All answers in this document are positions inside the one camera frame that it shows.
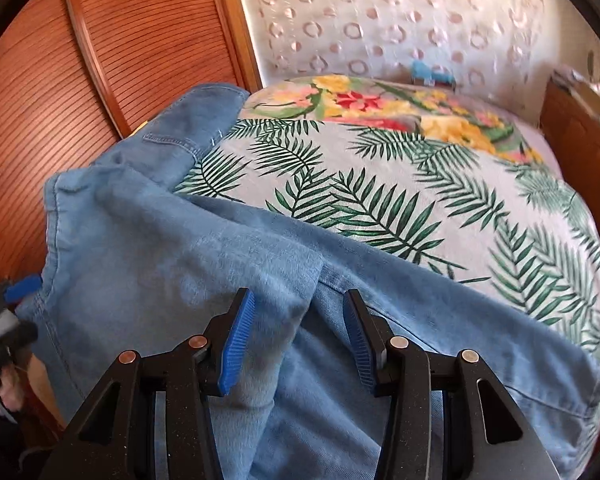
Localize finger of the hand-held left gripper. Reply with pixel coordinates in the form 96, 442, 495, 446
2, 275, 43, 306

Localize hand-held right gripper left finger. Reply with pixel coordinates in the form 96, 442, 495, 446
47, 287, 256, 480

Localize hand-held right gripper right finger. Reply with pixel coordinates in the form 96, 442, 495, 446
344, 289, 561, 480

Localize blue denim pants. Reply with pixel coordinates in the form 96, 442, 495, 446
15, 82, 600, 480

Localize person's left hand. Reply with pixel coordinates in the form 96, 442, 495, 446
0, 367, 28, 418

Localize bed with leaf-print sheet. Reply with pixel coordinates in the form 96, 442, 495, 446
172, 117, 600, 466

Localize floral pillow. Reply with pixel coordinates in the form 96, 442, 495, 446
240, 75, 543, 163

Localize wooden slatted wardrobe door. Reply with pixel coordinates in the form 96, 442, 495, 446
0, 0, 263, 286

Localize blue cloth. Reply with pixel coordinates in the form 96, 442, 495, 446
411, 60, 456, 86

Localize wooden cabinet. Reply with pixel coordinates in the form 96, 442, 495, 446
540, 80, 600, 201

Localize sheer circle-pattern curtain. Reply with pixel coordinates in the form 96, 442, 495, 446
230, 0, 593, 93

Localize open cardboard box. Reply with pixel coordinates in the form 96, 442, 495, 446
570, 77, 600, 116

